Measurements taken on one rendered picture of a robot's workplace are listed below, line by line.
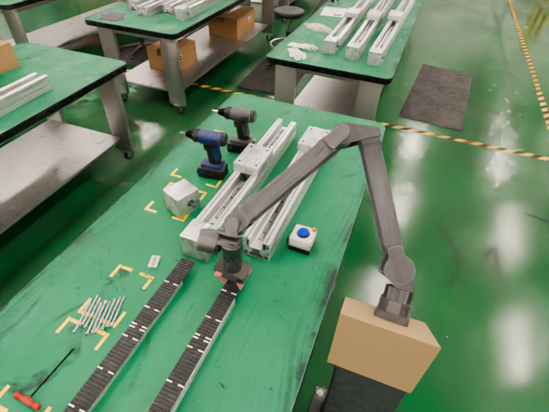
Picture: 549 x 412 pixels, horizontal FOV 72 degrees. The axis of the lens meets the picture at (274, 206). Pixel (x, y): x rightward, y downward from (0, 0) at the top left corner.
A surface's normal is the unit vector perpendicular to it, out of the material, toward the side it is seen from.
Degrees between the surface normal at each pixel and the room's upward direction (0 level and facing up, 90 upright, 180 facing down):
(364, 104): 90
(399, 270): 47
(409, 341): 90
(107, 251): 0
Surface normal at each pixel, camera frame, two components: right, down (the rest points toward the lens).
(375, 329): -0.36, 0.61
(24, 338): 0.04, -0.74
